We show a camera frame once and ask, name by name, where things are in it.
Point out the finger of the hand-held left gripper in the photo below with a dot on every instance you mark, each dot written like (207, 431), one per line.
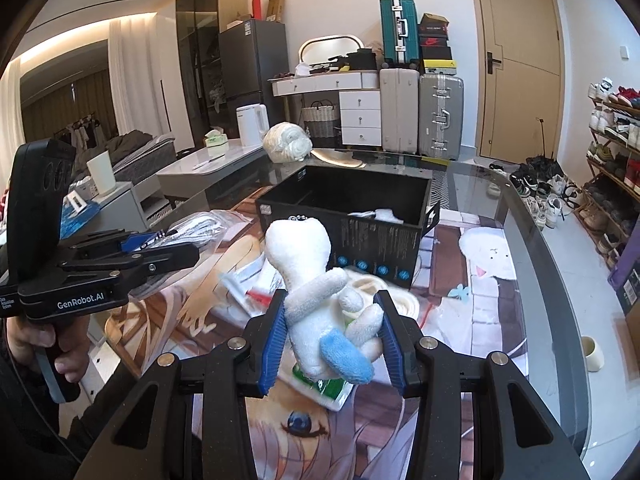
(165, 260)
(132, 246)

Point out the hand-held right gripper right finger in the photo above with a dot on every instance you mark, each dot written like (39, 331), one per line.
(391, 345)

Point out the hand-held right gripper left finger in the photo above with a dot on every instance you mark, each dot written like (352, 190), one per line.
(272, 345)

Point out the white plush toy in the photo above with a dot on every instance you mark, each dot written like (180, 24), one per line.
(300, 260)

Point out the black storage box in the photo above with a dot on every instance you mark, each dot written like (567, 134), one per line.
(372, 252)

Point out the person's left forearm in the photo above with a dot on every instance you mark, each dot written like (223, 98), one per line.
(35, 425)

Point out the person's left hand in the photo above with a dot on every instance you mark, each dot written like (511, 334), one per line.
(75, 360)

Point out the blue packet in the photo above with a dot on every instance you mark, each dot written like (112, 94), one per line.
(80, 217)

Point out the white side cabinet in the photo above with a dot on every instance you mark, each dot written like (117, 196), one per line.
(135, 200)

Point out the printed table mat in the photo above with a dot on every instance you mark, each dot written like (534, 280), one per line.
(450, 320)

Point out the white plastic packet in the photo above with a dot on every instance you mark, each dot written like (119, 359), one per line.
(250, 285)

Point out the white paper cup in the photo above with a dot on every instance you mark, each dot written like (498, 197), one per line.
(101, 172)

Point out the green packet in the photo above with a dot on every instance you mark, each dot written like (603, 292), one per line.
(331, 392)

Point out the clothes rack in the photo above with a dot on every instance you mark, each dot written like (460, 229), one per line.
(80, 132)

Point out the bed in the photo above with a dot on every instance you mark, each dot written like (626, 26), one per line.
(142, 152)

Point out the white coffee table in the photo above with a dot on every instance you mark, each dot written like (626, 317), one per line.
(215, 165)

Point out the brown curtain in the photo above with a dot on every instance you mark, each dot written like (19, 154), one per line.
(60, 100)

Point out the green tissue box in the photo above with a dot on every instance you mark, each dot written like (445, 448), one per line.
(216, 138)

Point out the white electric kettle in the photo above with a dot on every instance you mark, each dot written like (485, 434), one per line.
(251, 125)

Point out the white rolled cloth bundle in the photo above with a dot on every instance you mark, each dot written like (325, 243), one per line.
(287, 142)

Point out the white curtain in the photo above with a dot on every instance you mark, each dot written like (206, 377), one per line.
(140, 70)

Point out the white floor cup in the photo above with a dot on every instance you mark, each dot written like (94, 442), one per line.
(592, 355)

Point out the wicker basket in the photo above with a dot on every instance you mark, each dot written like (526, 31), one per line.
(320, 121)

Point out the grey refrigerator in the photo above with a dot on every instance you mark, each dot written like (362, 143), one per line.
(255, 70)

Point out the pile of shoes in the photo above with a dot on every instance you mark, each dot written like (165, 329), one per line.
(542, 190)

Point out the tall black cabinet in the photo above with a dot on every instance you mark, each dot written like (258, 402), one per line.
(197, 35)

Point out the silver suitcase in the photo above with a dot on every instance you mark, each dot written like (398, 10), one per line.
(440, 117)

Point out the beige suitcase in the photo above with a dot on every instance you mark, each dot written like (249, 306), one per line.
(398, 110)

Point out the white dressing table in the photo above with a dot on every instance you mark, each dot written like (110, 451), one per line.
(330, 82)

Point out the purple box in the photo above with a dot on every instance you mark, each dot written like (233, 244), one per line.
(625, 270)

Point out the rounded mirror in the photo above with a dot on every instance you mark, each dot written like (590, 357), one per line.
(325, 46)

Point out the open cardboard box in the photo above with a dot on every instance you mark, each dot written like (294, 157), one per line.
(275, 7)

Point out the black bag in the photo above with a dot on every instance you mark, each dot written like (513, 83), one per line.
(361, 60)

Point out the yellow and black shoe box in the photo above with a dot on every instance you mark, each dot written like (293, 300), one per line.
(439, 66)

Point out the wooden shoe rack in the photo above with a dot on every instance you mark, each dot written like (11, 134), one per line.
(617, 170)

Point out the plain black shoe box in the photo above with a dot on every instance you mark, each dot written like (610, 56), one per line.
(436, 53)

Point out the red and black shoe box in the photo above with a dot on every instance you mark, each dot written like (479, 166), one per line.
(433, 41)

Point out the teal suitcase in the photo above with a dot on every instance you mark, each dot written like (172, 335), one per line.
(390, 35)

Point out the brown and black shoe box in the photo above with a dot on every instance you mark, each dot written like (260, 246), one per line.
(434, 24)

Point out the beige door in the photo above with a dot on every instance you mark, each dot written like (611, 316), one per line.
(525, 20)

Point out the white light switch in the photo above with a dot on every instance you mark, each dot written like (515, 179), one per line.
(623, 51)

